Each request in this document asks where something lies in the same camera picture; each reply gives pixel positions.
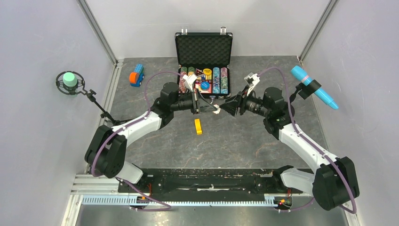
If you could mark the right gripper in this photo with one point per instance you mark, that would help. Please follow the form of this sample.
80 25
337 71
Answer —
232 105

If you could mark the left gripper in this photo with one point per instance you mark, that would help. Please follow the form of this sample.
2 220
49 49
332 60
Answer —
203 105

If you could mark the black poker chip case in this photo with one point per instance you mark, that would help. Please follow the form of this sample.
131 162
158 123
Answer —
199 50

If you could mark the red 100 poker chip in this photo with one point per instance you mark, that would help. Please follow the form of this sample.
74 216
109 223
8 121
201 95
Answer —
217 111

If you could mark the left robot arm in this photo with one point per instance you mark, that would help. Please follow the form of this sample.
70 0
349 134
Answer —
107 151

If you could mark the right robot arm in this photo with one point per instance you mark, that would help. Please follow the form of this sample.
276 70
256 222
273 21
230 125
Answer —
333 180

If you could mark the yellow arch block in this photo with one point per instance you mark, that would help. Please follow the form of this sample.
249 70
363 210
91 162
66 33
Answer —
198 126

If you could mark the blue small blind button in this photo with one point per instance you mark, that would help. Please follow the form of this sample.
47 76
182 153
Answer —
204 86

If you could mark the yellow dealer button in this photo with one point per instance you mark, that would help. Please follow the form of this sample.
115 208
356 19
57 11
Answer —
207 71

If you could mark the blue orange toy car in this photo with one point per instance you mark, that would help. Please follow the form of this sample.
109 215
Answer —
136 77

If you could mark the blue microphone on stand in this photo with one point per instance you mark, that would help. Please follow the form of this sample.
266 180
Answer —
309 86

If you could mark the green microphone on stand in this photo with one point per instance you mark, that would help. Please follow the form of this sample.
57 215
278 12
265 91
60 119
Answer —
72 83

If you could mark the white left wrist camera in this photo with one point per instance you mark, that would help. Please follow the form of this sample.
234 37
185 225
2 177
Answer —
189 81

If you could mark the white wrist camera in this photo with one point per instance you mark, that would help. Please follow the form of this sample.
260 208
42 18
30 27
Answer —
252 80
189 81

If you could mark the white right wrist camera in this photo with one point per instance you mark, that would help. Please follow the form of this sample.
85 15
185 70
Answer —
252 80

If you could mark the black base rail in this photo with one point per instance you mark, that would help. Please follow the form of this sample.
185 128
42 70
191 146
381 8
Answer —
210 185

